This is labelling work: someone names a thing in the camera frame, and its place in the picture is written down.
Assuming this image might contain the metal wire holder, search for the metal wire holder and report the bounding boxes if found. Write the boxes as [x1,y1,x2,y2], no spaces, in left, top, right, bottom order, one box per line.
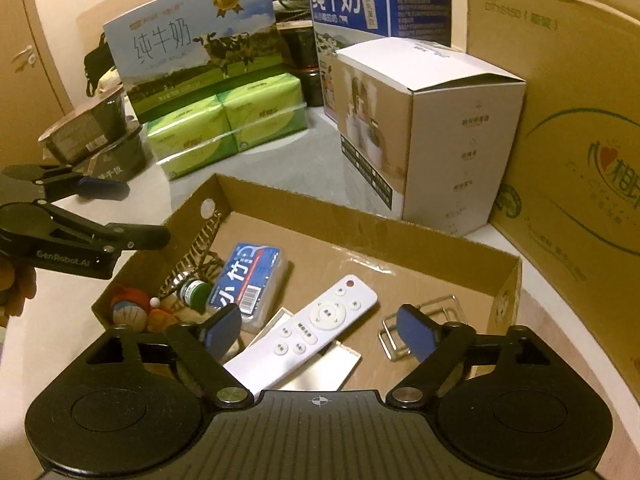
[381,294,468,362]

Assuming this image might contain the green tissue pack bundle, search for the green tissue pack bundle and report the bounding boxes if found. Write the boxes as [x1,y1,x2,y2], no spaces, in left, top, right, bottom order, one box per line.
[144,72,308,182]

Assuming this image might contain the red blue cat figurine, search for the red blue cat figurine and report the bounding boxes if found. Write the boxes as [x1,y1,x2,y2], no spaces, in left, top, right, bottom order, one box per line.
[109,284,181,333]

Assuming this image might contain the grey table mat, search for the grey table mat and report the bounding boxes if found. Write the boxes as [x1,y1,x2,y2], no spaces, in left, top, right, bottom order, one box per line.
[0,105,640,480]

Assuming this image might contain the yellowish plastic bags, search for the yellowish plastic bags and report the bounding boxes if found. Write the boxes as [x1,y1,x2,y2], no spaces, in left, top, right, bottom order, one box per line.
[97,67,123,93]

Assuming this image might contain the cow print milk box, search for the cow print milk box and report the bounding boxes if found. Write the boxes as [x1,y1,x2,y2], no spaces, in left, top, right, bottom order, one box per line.
[102,0,278,123]

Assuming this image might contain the white booklet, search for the white booklet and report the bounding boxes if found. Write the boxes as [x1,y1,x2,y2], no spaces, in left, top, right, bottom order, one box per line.
[235,306,362,392]

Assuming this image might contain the black bag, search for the black bag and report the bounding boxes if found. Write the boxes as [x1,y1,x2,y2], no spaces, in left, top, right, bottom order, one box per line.
[82,32,118,98]

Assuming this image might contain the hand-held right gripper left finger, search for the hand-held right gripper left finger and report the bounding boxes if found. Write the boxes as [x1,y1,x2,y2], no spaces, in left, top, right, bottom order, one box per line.
[85,302,253,408]

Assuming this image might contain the clear cotton swab box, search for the clear cotton swab box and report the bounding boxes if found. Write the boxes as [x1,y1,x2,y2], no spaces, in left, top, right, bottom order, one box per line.
[206,242,291,333]

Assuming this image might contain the white product box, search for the white product box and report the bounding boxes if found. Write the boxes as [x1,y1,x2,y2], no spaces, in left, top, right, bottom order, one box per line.
[336,37,527,241]

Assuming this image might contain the shallow cardboard tray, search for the shallow cardboard tray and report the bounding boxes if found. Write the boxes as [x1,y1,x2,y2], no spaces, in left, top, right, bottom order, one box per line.
[90,174,523,391]

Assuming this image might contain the small green white bottle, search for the small green white bottle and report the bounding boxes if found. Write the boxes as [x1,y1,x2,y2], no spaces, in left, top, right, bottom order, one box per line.
[177,277,213,313]

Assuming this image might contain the white remote control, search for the white remote control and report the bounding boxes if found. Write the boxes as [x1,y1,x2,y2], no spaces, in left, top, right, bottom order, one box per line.
[222,274,379,393]

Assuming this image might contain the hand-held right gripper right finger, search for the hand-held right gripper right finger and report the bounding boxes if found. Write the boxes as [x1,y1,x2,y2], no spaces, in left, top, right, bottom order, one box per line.
[387,304,556,408]

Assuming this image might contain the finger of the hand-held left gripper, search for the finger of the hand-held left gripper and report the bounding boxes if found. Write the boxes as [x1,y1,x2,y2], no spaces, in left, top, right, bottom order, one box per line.
[35,202,172,257]
[0,162,131,204]

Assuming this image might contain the dark container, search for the dark container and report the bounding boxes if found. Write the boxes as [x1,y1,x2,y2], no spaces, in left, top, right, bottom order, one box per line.
[275,20,323,108]

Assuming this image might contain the wooden wardrobe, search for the wooden wardrobe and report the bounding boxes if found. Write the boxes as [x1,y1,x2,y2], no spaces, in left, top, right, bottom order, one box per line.
[0,0,76,171]

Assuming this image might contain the person's left hand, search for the person's left hand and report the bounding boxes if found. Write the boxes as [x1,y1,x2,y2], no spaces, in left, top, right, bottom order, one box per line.
[0,255,37,328]

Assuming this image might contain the dark lattice tower model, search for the dark lattice tower model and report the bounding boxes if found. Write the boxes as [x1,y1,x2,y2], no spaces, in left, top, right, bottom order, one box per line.
[157,212,226,301]

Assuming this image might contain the dark food bowl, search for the dark food bowl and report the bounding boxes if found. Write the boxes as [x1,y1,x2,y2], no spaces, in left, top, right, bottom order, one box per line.
[37,85,126,163]
[75,120,148,183]

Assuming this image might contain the large cardboard box heart logo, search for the large cardboard box heart logo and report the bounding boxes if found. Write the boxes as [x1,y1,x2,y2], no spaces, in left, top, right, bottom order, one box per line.
[465,0,640,376]

